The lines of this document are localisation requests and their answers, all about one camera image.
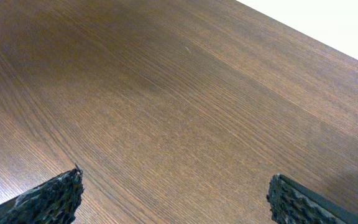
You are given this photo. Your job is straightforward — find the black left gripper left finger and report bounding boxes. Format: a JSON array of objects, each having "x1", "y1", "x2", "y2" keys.
[{"x1": 0, "y1": 166, "x2": 84, "y2": 224}]

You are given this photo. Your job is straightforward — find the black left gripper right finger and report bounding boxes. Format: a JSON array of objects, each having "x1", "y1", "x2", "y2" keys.
[{"x1": 267, "y1": 174, "x2": 358, "y2": 224}]

